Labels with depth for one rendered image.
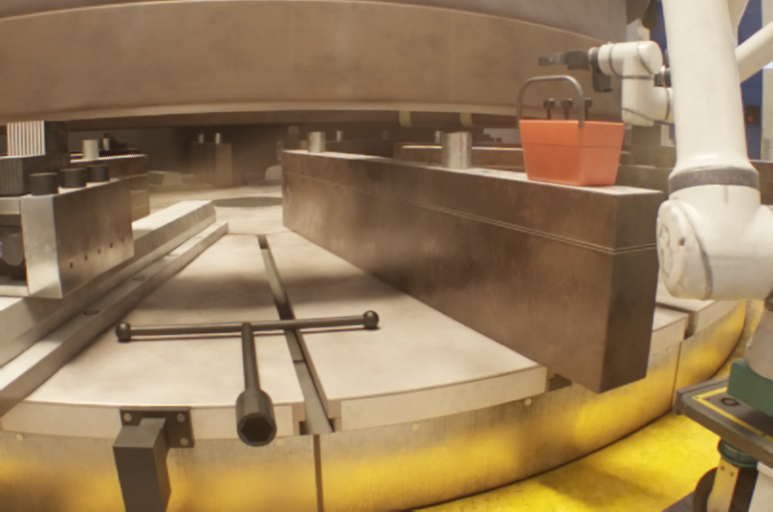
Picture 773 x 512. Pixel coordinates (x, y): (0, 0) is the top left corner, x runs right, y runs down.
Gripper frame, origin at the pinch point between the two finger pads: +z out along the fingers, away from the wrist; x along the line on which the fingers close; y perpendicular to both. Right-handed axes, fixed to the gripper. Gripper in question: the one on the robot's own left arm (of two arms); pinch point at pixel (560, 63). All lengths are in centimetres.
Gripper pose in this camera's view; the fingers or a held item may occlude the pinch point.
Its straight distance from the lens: 179.8
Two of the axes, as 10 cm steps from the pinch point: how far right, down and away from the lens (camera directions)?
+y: 0.0, -9.9, -1.5
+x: -8.4, 0.8, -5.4
